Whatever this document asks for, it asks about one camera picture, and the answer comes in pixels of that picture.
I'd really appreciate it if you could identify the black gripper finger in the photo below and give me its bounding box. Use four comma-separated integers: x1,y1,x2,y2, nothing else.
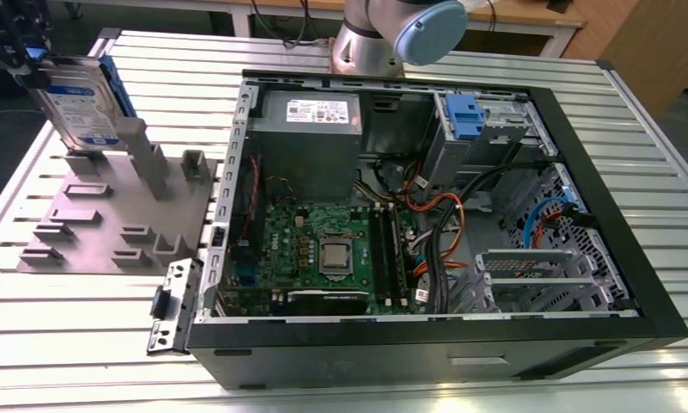
13,53,50,90

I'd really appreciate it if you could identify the hard disk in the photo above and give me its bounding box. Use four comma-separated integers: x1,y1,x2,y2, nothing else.
25,46,137,152

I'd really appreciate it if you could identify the power wire with black plug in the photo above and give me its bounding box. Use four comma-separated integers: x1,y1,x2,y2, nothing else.
538,201,602,250

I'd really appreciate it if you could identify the grey parts rack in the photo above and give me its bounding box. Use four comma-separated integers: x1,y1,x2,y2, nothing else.
17,118,219,276

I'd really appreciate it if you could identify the white desk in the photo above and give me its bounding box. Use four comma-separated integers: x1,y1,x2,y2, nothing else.
61,0,345,38

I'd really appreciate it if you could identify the grey power supply unit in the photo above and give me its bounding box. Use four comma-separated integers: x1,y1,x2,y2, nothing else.
245,89,364,206

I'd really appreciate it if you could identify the green motherboard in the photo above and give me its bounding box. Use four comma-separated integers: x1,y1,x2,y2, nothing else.
223,201,431,315

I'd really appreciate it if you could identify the CPU socket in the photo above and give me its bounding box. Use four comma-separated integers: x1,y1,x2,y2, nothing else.
316,231,360,283

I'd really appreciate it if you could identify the silver CPU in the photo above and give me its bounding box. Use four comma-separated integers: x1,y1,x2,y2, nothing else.
324,244,351,270

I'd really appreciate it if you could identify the black graphics card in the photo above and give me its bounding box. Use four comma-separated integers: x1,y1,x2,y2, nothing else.
268,288,373,318

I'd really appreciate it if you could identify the black RAM slot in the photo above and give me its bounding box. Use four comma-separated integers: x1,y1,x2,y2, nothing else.
387,204,409,307
371,204,392,307

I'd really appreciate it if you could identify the blue plastic drive latch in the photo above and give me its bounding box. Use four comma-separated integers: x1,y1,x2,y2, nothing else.
444,92,487,141

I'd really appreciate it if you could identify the grey metal drive cage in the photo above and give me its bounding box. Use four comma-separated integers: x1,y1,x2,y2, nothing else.
421,89,552,194

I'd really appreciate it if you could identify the black open PC case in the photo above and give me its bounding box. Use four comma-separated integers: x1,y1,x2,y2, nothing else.
185,68,688,391

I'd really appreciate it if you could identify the wooden desk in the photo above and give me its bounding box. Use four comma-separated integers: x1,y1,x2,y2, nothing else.
463,0,586,59

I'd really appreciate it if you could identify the brown wooden cabinet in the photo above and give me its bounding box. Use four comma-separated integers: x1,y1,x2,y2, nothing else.
567,0,688,117

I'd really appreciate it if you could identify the grey metal case bracket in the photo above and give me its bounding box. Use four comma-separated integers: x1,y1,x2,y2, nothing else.
147,257,203,356

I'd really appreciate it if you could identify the orange wire bundle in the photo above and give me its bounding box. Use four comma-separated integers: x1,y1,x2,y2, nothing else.
405,193,471,280

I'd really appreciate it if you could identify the black cable bundle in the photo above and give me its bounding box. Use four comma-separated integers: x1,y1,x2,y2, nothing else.
423,158,552,314

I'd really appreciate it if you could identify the blue data wire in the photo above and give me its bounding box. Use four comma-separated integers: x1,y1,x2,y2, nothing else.
520,195,578,250

